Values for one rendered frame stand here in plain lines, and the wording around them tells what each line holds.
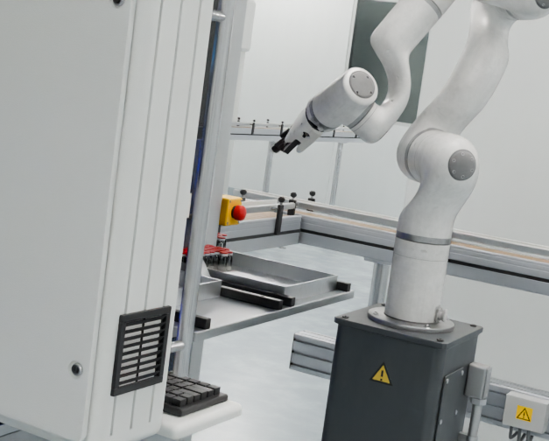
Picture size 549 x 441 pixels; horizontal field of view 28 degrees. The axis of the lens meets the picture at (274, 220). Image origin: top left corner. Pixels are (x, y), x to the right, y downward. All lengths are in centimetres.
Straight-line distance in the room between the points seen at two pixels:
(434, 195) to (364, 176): 884
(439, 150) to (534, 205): 156
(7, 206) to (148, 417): 37
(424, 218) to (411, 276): 13
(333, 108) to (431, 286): 44
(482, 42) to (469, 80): 9
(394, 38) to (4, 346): 108
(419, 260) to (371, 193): 877
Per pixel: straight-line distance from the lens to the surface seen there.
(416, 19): 231
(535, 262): 320
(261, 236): 323
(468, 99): 238
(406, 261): 237
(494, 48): 240
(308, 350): 352
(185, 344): 169
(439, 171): 229
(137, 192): 150
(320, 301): 245
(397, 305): 239
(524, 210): 384
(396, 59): 229
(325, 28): 1141
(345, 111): 226
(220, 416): 182
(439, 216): 235
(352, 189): 1121
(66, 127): 152
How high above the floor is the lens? 136
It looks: 8 degrees down
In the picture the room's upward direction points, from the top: 8 degrees clockwise
